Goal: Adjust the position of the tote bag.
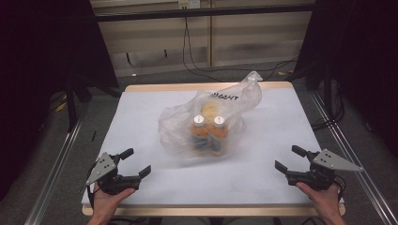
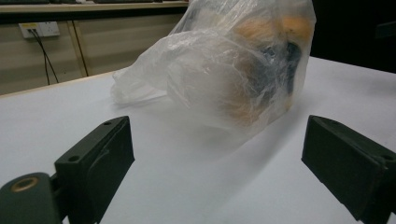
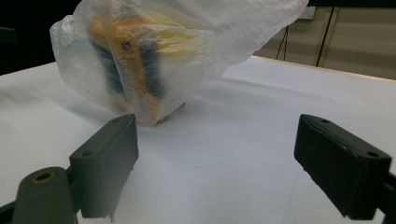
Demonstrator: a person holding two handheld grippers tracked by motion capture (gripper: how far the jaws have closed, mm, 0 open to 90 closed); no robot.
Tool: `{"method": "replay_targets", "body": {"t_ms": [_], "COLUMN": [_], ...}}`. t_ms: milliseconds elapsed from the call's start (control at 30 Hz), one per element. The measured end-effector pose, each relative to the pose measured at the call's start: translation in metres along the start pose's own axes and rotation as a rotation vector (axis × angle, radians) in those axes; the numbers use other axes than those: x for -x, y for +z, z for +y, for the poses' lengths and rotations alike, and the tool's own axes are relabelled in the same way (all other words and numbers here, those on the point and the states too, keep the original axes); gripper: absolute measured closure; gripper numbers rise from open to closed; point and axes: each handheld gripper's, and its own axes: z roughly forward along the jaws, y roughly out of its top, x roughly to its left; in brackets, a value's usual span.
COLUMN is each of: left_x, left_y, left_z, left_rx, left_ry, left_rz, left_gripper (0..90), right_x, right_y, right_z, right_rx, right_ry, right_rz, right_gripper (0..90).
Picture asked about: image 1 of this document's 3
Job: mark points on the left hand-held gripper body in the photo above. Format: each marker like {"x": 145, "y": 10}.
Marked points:
{"x": 108, "y": 178}

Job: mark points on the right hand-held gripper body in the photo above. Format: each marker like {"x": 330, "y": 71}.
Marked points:
{"x": 322, "y": 175}

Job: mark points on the clear plastic bag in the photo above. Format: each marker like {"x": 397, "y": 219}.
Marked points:
{"x": 178, "y": 125}

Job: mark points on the orange juice bottle white cap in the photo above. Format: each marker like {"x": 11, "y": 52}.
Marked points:
{"x": 199, "y": 131}
{"x": 219, "y": 132}

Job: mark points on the person's left hand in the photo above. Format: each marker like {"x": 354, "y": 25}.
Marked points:
{"x": 104, "y": 203}

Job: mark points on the person's right hand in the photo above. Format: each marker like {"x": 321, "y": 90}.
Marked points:
{"x": 327, "y": 200}

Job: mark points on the small black stick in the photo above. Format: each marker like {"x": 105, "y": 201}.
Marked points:
{"x": 94, "y": 135}

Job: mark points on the white table mat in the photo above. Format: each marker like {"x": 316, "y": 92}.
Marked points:
{"x": 140, "y": 109}

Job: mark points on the black metal stand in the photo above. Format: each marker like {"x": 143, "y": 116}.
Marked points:
{"x": 71, "y": 106}

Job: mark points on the wooden table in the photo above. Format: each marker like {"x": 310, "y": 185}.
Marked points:
{"x": 206, "y": 86}

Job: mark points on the dark curtain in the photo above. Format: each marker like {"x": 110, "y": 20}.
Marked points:
{"x": 359, "y": 47}
{"x": 37, "y": 62}

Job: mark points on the black horizontal bar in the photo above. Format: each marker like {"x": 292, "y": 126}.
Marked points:
{"x": 219, "y": 12}

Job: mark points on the metal floor rail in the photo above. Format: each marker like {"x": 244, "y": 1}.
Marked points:
{"x": 50, "y": 184}
{"x": 369, "y": 187}

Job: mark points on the white wall outlet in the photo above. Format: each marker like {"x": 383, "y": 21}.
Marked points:
{"x": 189, "y": 3}

